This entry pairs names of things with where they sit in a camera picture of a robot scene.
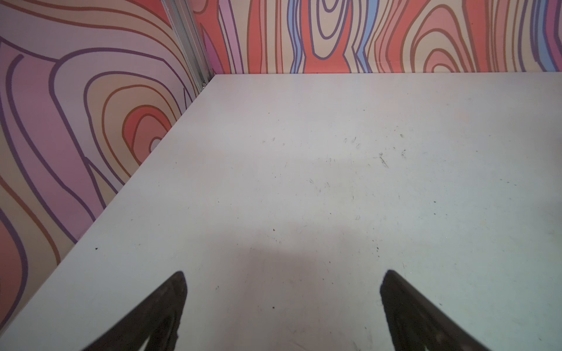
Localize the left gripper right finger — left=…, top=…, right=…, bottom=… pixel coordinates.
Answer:
left=380, top=270, right=488, bottom=351

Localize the aluminium frame corner post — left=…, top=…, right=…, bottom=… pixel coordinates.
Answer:
left=162, top=0, right=214, bottom=92

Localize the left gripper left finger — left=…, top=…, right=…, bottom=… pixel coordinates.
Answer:
left=85, top=271, right=188, bottom=350

